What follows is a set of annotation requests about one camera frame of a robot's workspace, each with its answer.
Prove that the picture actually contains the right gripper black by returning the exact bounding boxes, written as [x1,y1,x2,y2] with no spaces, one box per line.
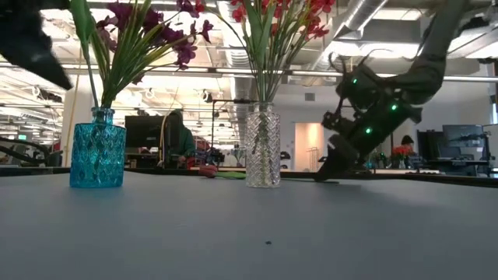
[313,96,424,183]

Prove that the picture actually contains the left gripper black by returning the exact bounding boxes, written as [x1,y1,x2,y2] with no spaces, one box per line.
[0,0,74,91]

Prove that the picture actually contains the red artificial flower spray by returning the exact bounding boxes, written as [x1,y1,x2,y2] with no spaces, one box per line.
[212,0,273,104]
[264,0,338,104]

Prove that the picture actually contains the red artificial tulip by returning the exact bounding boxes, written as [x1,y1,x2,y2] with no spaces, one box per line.
[197,164,340,184]

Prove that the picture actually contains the purple artificial flower spray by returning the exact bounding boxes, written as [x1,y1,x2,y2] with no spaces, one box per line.
[91,0,215,110]

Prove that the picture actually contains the orange flowers in vase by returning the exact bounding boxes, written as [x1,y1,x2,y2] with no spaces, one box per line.
[391,144,416,170]

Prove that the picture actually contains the clear cut-glass vase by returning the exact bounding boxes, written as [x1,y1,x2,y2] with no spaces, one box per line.
[244,102,282,189]

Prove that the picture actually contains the blue cut-glass vase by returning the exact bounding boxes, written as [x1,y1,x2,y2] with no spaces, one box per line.
[69,107,128,189]

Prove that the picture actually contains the white pillar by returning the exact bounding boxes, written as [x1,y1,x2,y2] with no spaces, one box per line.
[61,83,97,168]

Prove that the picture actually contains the person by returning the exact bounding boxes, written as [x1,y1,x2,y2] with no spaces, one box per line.
[399,134,416,159]
[163,108,197,166]

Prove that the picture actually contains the long ceiling light strip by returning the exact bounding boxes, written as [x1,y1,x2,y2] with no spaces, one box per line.
[0,61,498,82]

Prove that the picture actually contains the dark desk monitor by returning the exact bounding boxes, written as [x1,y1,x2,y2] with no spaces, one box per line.
[442,124,485,149]

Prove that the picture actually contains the black computer monitor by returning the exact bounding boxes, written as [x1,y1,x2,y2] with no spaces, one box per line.
[124,114,168,149]

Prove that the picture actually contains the red background object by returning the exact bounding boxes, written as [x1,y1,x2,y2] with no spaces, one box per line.
[194,138,211,156]

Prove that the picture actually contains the yellow hanging cable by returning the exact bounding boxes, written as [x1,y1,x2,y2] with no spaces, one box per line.
[63,46,85,168]

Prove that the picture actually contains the black table frame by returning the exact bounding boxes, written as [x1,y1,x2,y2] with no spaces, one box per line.
[0,166,498,188]

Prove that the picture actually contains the upright silver ventilation duct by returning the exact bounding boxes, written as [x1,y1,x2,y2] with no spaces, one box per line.
[227,0,260,117]

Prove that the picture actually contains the slanted silver ventilation duct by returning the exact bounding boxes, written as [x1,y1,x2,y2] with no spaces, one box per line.
[307,0,390,73]

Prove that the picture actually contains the yellow looped cable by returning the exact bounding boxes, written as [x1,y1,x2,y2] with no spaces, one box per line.
[157,112,172,163]

